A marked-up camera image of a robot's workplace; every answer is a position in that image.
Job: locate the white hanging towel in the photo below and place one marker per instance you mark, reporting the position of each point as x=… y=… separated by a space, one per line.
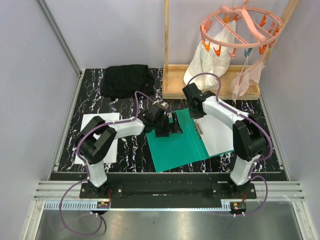
x=216 y=61

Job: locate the wooden rack frame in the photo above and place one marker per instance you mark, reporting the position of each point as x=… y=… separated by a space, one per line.
x=172 y=83

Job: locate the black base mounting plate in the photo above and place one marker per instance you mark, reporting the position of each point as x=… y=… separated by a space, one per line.
x=165 y=193

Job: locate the black folded cloth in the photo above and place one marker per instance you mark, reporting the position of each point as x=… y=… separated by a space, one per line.
x=123 y=81

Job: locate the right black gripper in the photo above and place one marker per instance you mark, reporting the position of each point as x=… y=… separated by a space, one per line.
x=193 y=115

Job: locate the green file folder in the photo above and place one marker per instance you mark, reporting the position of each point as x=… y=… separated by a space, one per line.
x=179 y=150

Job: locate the metal folder binding clasp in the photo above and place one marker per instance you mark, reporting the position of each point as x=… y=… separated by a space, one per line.
x=198 y=128

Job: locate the pink round clip hanger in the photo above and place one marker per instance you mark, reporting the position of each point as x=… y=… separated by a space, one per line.
x=250 y=28

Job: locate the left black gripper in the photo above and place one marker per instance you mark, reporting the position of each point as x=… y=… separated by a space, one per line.
x=166 y=132

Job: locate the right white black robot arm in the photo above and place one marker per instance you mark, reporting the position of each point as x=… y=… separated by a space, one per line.
x=250 y=140

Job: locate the pink hanging mesh cloth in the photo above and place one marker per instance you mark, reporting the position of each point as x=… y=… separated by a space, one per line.
x=246 y=78

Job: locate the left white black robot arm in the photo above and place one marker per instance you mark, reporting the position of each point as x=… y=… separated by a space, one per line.
x=96 y=138

